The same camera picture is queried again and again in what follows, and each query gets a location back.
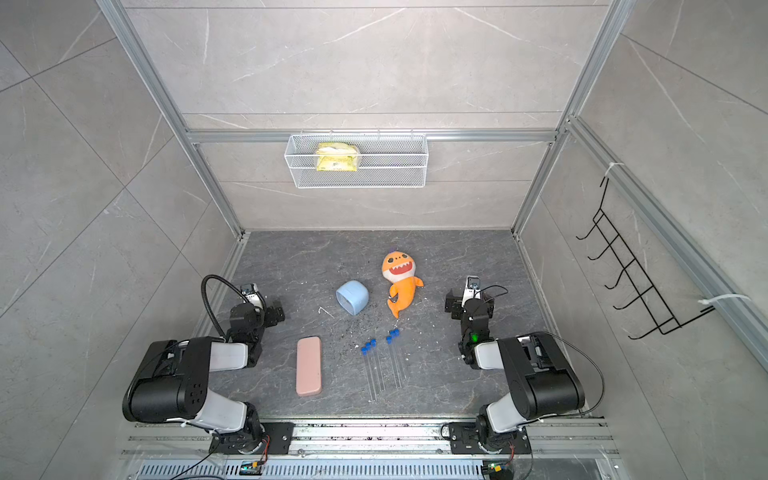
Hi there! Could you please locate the black wire hook rack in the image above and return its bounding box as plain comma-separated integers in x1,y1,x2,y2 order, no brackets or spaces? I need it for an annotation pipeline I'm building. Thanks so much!
575,177,715,341

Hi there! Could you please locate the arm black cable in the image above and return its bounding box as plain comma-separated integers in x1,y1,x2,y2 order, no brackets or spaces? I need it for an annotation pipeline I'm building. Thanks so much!
200,274,253,340
548,332,606,418

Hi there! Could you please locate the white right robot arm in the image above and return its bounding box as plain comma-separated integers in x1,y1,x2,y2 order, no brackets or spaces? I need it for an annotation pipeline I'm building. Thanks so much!
445,289,586,454

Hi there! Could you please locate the white wire mesh basket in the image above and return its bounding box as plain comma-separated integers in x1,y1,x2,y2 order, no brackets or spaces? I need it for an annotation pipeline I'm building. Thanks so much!
284,133,429,189

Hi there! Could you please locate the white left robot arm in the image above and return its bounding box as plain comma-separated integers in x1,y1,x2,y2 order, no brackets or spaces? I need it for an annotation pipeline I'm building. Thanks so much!
122,301,294,457

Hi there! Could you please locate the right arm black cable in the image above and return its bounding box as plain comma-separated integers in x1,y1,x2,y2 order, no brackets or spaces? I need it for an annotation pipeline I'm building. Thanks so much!
548,332,606,418

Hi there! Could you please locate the pink rectangular case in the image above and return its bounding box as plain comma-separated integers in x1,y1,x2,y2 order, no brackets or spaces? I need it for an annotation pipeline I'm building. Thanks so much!
296,336,322,397

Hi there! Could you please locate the yellow packet in basket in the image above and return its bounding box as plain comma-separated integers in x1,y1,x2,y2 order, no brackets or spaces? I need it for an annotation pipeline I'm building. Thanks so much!
315,142,361,172

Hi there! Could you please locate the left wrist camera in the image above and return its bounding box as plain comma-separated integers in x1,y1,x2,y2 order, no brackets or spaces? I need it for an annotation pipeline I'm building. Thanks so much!
240,283,266,309

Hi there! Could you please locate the orange shark plush toy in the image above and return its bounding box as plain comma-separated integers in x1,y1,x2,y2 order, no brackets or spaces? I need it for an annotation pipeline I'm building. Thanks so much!
382,251,424,319

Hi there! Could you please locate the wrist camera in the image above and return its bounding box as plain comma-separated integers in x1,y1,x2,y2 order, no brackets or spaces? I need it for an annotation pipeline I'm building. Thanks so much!
463,275,481,300
240,283,266,309

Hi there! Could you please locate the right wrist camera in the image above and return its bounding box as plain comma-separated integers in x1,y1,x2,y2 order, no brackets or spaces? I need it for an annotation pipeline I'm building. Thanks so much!
463,275,481,300

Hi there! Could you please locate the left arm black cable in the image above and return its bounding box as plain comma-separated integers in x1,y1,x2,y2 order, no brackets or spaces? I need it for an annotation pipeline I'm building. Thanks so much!
200,274,253,340

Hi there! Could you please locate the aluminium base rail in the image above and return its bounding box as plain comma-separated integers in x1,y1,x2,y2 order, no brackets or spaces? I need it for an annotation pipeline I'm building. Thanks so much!
112,418,629,479

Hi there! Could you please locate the light blue plastic cup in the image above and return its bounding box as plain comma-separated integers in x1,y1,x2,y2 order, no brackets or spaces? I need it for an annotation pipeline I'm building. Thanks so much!
335,280,369,316

